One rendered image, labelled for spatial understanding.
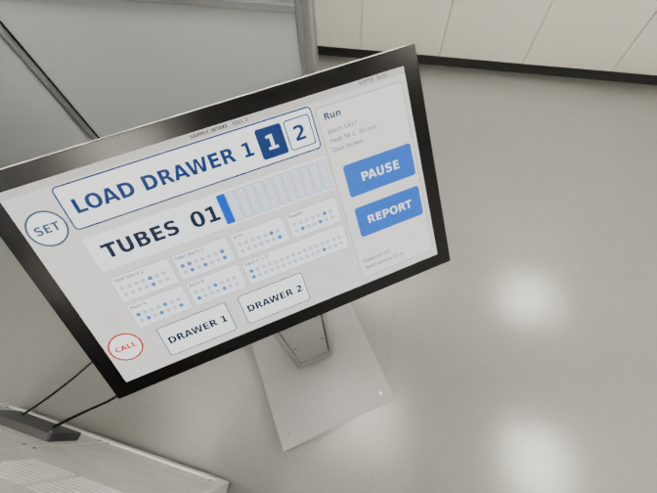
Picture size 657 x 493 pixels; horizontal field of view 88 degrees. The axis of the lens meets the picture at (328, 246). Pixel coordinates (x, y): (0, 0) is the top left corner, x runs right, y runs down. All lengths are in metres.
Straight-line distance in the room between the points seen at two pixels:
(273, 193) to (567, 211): 1.78
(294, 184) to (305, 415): 1.11
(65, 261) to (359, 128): 0.38
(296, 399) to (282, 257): 1.02
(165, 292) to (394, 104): 0.38
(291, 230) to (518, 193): 1.68
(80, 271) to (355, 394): 1.12
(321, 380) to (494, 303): 0.81
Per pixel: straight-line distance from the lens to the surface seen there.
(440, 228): 0.54
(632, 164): 2.46
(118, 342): 0.53
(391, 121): 0.47
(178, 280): 0.47
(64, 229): 0.48
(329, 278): 0.49
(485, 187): 1.98
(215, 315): 0.49
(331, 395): 1.42
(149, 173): 0.44
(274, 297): 0.48
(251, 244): 0.45
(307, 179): 0.44
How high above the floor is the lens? 1.45
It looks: 62 degrees down
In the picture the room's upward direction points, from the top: 5 degrees counter-clockwise
